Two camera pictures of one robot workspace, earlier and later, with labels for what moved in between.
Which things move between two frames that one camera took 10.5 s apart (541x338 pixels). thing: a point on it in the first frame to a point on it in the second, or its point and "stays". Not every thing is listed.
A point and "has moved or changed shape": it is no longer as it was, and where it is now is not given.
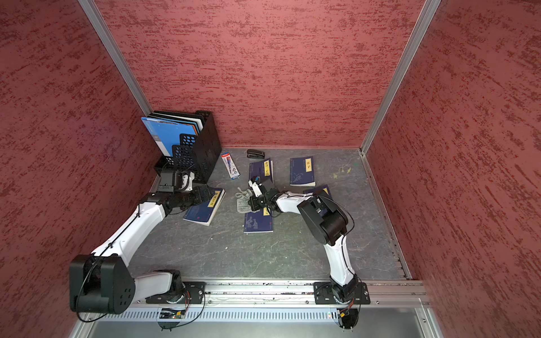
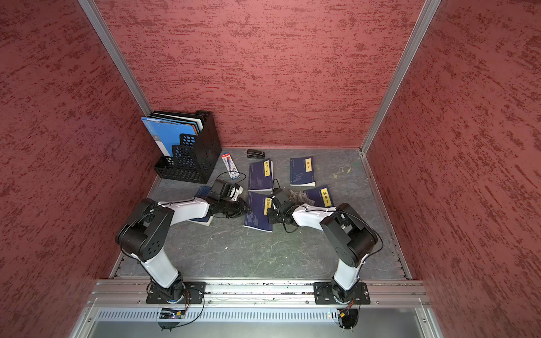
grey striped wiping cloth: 243,205 has moved or changed shape
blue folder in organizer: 168,132 stays
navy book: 319,191 stays
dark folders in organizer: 194,120 stays
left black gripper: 206,194 to 241,208
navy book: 301,172 stays
